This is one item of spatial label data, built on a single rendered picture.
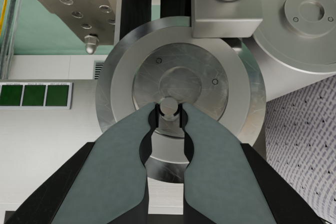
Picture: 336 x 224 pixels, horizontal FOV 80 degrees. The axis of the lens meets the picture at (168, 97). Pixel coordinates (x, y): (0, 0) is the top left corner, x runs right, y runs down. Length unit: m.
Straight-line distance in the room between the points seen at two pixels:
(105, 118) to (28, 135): 0.44
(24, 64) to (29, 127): 3.19
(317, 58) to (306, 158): 0.16
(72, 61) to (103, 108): 3.23
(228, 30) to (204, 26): 0.02
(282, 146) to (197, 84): 0.26
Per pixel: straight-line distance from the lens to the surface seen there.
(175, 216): 0.61
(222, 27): 0.17
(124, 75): 0.17
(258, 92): 0.19
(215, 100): 0.16
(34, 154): 0.60
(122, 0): 0.24
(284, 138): 0.39
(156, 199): 0.51
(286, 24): 0.22
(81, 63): 3.34
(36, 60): 3.70
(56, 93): 0.58
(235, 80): 0.17
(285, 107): 0.38
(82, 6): 0.48
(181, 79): 0.16
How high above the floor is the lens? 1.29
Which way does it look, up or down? 11 degrees down
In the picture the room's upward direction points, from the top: 179 degrees counter-clockwise
